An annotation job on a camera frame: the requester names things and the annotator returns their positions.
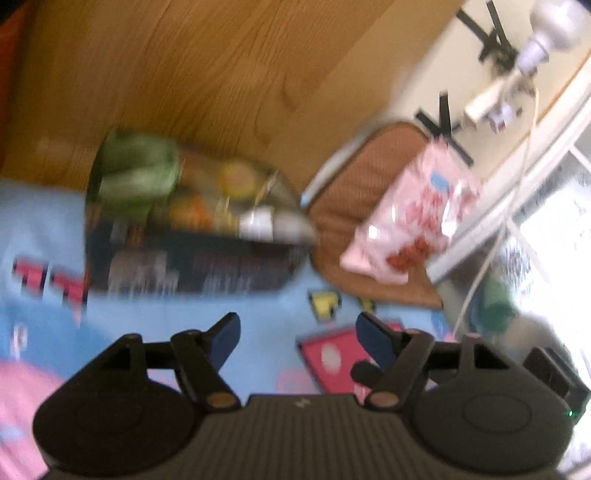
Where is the light green snack packet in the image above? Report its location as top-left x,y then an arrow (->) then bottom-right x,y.
97,130 -> 181,204

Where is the cartoon pig tablecloth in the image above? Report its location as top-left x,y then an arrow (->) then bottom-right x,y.
1,183 -> 466,479

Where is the black sheep print box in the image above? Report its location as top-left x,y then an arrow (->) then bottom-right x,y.
85,141 -> 318,298

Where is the pink twisted snack bag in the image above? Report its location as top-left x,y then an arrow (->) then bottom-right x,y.
339,140 -> 482,285

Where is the brown seat cushion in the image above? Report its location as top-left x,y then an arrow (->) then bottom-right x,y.
308,122 -> 443,310

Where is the wooden board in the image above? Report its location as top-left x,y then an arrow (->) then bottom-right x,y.
1,1 -> 459,190

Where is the white bulb lamp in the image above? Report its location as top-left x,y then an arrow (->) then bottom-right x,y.
514,0 -> 590,76

